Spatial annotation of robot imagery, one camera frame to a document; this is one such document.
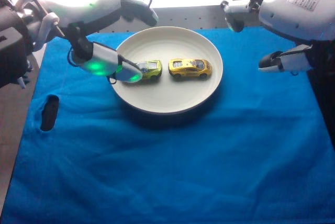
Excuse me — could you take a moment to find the blue table cloth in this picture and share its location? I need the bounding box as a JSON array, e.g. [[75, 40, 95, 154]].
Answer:
[[0, 26, 335, 224]]

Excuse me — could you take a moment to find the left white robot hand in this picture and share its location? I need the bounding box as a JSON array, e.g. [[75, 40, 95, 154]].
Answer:
[[39, 0, 160, 85]]

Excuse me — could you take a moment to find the green toy car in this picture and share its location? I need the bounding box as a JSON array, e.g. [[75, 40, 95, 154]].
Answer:
[[132, 60, 163, 82]]

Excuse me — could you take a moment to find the yellow toy car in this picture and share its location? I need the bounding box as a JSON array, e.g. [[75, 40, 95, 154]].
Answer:
[[167, 58, 213, 80]]

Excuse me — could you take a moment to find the white round plate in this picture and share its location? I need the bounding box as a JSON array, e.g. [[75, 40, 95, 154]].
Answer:
[[111, 26, 224, 115]]

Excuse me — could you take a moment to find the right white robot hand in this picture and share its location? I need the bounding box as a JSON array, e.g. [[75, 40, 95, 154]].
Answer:
[[220, 0, 335, 76]]

